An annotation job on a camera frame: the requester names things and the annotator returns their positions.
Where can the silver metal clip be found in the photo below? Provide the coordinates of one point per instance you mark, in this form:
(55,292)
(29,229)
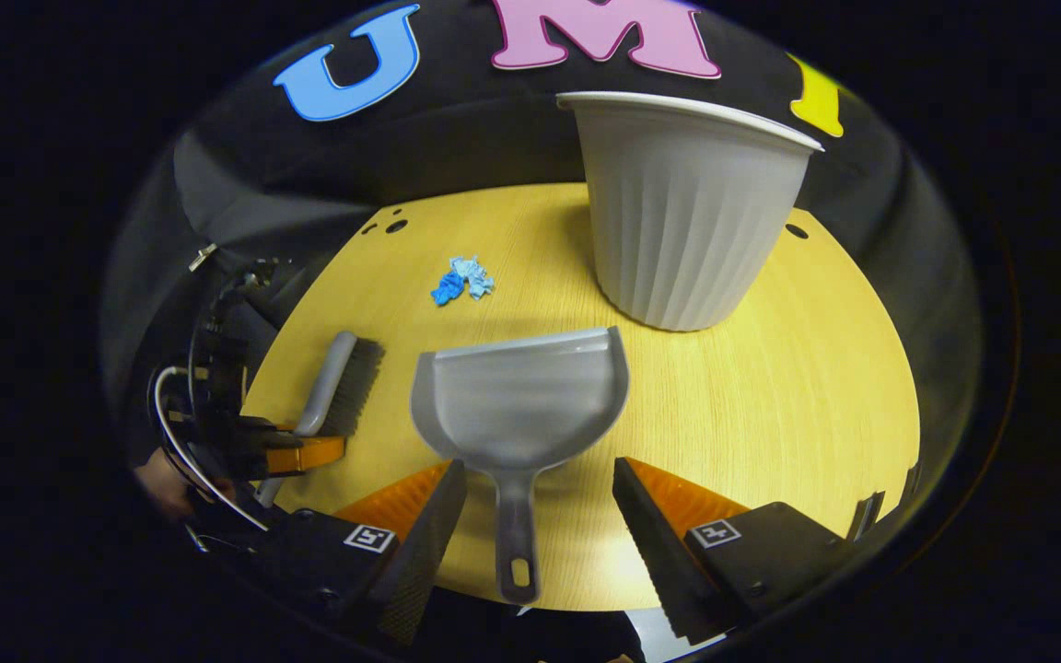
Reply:
(203,257)

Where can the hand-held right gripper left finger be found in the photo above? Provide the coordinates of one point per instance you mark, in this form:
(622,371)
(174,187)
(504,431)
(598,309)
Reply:
(420,543)

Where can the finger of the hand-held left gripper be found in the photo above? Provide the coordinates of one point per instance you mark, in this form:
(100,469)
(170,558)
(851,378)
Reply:
(268,426)
(305,455)

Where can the wooden desktop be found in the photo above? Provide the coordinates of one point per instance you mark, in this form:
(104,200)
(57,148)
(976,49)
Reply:
(770,396)

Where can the small grey broom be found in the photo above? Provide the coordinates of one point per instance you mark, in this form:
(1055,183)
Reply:
(337,378)

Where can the grey plastic dustpan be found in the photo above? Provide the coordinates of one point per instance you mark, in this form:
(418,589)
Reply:
(521,405)

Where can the white ribbed garbage bin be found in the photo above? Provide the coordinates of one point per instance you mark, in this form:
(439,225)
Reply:
(687,221)

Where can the dark blue paper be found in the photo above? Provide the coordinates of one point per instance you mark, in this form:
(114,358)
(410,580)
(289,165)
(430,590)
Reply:
(446,290)

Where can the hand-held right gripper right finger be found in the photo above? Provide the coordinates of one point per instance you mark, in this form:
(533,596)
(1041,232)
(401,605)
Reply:
(655,543)

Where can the light blue paper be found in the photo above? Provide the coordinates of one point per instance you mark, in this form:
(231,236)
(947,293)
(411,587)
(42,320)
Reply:
(473,274)

